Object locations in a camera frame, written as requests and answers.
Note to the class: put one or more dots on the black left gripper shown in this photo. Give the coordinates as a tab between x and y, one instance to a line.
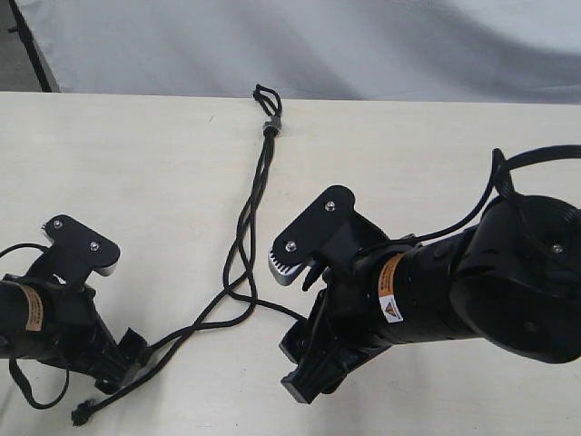
43	321

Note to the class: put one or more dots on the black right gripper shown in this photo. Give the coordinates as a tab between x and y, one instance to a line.
351	322

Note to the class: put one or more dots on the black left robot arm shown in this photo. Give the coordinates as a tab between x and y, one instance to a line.
51	320

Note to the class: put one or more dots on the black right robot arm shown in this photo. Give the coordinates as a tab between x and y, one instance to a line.
513	280

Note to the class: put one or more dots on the white backdrop cloth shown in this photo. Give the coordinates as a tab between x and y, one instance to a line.
467	51

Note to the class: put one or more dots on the black backdrop stand pole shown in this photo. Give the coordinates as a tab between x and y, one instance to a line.
44	77

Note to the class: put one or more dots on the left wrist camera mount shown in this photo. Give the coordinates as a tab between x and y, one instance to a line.
77	250

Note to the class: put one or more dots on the clear tape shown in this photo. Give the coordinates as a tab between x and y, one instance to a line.
272	126

